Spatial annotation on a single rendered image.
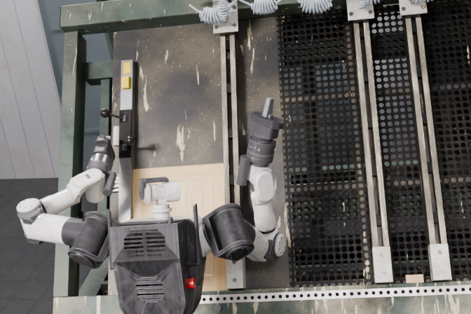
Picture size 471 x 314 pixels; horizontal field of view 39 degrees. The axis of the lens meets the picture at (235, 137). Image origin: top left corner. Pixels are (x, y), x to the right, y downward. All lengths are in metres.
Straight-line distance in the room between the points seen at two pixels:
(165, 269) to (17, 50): 4.30
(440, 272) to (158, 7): 1.50
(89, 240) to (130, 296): 0.24
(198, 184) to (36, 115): 3.68
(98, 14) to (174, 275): 1.34
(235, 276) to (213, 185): 0.37
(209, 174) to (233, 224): 0.63
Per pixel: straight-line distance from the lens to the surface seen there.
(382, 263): 2.46
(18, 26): 5.98
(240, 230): 2.01
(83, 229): 2.15
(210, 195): 2.60
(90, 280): 2.99
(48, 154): 6.26
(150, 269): 1.95
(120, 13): 2.86
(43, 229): 2.25
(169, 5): 2.82
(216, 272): 2.56
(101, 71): 2.94
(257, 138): 2.14
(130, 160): 2.69
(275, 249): 2.26
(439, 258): 2.48
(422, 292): 2.48
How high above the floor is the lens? 2.29
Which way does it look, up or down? 21 degrees down
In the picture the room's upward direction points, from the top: 7 degrees counter-clockwise
